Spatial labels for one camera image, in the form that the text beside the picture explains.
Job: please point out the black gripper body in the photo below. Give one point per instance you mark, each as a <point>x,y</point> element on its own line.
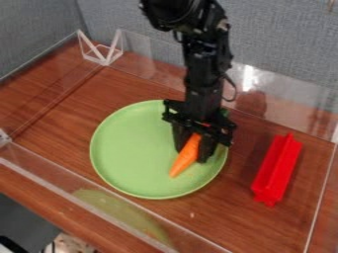
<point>199,112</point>

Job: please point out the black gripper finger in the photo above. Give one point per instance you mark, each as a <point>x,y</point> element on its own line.
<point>206,148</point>
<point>181,135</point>

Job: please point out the orange toy carrot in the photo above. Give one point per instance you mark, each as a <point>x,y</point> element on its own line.
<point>186,158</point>

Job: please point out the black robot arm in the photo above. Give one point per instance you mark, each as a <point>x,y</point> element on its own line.
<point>199,26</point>

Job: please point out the green round plate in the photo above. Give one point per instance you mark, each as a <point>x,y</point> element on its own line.
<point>131,154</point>

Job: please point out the red plastic block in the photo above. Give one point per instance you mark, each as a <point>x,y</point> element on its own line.
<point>275,170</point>

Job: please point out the clear acrylic corner bracket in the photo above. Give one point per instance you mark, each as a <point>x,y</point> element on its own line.
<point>99,53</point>

